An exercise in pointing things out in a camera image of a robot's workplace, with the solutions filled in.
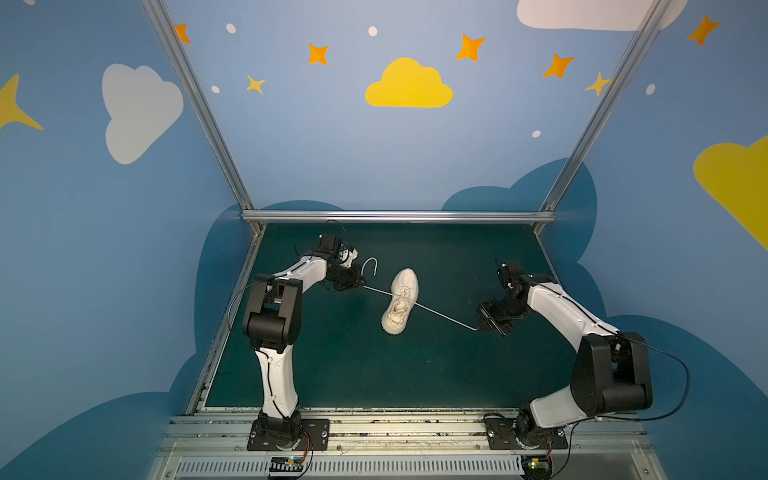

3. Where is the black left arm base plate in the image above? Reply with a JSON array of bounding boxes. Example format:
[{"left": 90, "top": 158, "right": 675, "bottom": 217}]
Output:
[{"left": 246, "top": 416, "right": 330, "bottom": 451}]

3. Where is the green circuit board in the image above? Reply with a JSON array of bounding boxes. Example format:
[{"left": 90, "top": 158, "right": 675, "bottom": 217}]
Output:
[
  {"left": 266, "top": 456, "right": 307, "bottom": 479},
  {"left": 521, "top": 456, "right": 553, "bottom": 480}
]

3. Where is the left side aluminium table rail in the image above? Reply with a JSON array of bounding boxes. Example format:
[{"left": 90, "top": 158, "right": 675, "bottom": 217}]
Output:
[{"left": 184, "top": 226, "right": 265, "bottom": 416}]

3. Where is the rear horizontal aluminium frame bar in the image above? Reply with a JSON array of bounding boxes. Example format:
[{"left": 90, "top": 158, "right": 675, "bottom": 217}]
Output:
[{"left": 241, "top": 210, "right": 556, "bottom": 224}]

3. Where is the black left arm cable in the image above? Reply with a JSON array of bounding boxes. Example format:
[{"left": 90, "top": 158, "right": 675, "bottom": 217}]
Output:
[{"left": 225, "top": 280, "right": 259, "bottom": 337}]

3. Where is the aluminium frame post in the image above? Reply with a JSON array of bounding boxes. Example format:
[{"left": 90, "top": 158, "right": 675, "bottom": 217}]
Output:
[
  {"left": 533, "top": 0, "right": 672, "bottom": 236},
  {"left": 142, "top": 0, "right": 253, "bottom": 213}
]

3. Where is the front aluminium rail platform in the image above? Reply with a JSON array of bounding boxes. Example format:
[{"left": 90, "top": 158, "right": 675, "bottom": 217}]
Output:
[{"left": 148, "top": 408, "right": 666, "bottom": 479}]

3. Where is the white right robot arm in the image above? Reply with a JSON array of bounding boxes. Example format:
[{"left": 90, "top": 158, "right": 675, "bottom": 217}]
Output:
[{"left": 478, "top": 263, "right": 653, "bottom": 434}]

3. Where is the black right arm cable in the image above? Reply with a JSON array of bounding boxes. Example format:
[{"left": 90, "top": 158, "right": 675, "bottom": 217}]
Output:
[{"left": 599, "top": 335, "right": 692, "bottom": 424}]

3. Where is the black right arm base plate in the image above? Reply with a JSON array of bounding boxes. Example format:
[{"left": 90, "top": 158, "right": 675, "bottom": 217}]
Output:
[{"left": 482, "top": 414, "right": 568, "bottom": 450}]

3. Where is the right rear aluminium frame post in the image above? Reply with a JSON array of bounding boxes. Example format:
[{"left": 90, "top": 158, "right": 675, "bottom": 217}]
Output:
[{"left": 533, "top": 0, "right": 672, "bottom": 236}]

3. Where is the white shoelace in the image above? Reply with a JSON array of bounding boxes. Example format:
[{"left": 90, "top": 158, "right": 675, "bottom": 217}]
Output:
[{"left": 363, "top": 284, "right": 478, "bottom": 332}]

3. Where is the right green circuit board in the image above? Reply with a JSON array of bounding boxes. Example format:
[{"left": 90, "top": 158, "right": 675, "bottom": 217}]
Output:
[{"left": 521, "top": 456, "right": 553, "bottom": 480}]

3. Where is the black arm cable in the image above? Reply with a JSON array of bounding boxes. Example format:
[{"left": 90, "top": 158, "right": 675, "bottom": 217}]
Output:
[
  {"left": 599, "top": 335, "right": 692, "bottom": 424},
  {"left": 225, "top": 280, "right": 259, "bottom": 337}
]

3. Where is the white knit sneaker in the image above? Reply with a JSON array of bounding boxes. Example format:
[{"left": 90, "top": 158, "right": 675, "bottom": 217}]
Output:
[{"left": 381, "top": 268, "right": 419, "bottom": 335}]

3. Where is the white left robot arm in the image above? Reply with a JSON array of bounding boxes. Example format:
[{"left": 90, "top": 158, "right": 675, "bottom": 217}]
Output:
[{"left": 242, "top": 234, "right": 365, "bottom": 451}]

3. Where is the left rear aluminium frame post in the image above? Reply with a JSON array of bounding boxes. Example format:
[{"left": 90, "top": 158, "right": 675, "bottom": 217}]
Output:
[{"left": 142, "top": 0, "right": 253, "bottom": 213}]

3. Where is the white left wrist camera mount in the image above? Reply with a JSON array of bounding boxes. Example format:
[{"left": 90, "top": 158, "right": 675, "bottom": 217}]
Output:
[{"left": 338, "top": 246, "right": 358, "bottom": 269}]

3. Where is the left green circuit board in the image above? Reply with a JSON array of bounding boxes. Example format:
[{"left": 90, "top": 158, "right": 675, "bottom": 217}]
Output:
[{"left": 266, "top": 456, "right": 307, "bottom": 479}]

